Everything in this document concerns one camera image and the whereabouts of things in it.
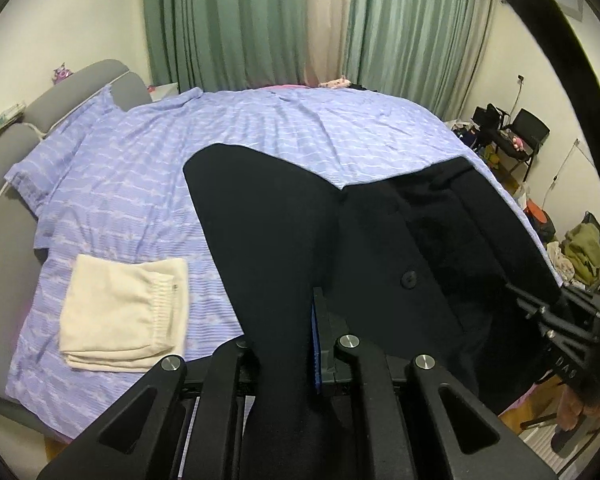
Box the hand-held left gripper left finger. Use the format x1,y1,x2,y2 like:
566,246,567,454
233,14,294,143
37,337,261,480

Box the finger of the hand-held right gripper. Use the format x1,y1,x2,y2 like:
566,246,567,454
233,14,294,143
537,317,600,347
505,282,568,320

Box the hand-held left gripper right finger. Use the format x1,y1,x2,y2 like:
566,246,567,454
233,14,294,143
310,286,556,480

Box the black pants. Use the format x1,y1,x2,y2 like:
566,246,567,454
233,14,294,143
182,142,563,480

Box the person's right hand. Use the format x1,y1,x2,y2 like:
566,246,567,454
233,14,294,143
555,385,600,433

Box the pile of green clothes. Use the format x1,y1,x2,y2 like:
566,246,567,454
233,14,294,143
547,222,600,286

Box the orange bag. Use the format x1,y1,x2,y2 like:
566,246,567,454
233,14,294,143
522,199,556,236

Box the cream folded cloth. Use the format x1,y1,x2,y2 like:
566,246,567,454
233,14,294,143
59,254,190,373

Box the black folding chair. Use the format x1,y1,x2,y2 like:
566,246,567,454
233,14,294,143
495,107,552,183

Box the bed with purple sheet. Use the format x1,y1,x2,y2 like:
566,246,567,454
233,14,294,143
5,85,563,443

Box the grey padded headboard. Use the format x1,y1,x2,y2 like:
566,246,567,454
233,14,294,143
0,58,153,411

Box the white nightstand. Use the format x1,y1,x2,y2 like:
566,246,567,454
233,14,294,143
147,82,181,106

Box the tissue pack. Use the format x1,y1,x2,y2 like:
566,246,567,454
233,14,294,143
0,104,27,128

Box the beige sheer curtain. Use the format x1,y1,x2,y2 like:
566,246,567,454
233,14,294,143
300,0,358,88

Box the green curtain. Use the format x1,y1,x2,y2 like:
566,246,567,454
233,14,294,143
142,0,493,121

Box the white cable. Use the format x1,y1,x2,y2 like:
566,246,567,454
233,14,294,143
0,71,133,231

